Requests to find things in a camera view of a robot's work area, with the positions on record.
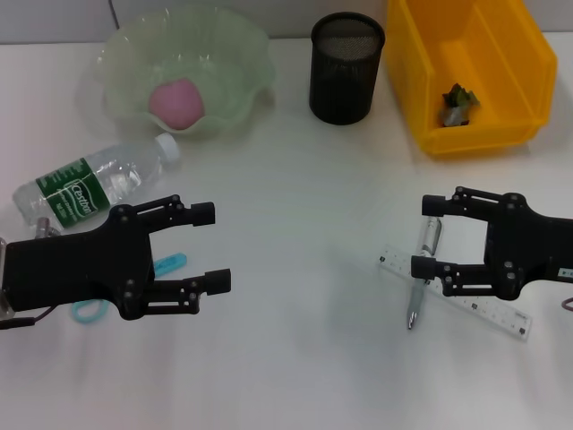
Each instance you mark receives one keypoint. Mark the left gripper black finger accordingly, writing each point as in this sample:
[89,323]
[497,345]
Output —
[203,214]
[217,282]

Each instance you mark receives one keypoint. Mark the pink peach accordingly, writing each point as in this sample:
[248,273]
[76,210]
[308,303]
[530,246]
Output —
[177,105]

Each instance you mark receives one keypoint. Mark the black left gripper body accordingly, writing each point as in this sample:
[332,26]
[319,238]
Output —
[80,269]

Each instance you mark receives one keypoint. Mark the transparent plastic ruler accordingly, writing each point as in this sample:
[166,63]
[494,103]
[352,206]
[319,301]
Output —
[492,313]

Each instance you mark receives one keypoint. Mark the yellow plastic bin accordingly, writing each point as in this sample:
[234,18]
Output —
[506,67]

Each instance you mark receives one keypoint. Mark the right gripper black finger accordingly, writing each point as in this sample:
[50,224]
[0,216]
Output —
[434,206]
[423,268]

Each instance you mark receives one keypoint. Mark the green glass fruit plate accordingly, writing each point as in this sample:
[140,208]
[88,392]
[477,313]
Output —
[233,67]

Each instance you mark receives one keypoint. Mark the clear green-label water bottle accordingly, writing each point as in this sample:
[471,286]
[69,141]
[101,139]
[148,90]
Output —
[112,172]

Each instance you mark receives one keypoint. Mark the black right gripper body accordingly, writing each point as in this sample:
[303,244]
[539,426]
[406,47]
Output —
[537,251]

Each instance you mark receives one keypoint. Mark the blue teal scissors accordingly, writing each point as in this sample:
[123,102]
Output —
[172,262]

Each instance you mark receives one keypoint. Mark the silver pen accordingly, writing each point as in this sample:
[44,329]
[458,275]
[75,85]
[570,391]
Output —
[414,313]

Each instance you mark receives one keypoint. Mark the black mesh pen holder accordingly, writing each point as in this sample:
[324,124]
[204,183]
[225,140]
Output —
[344,85]

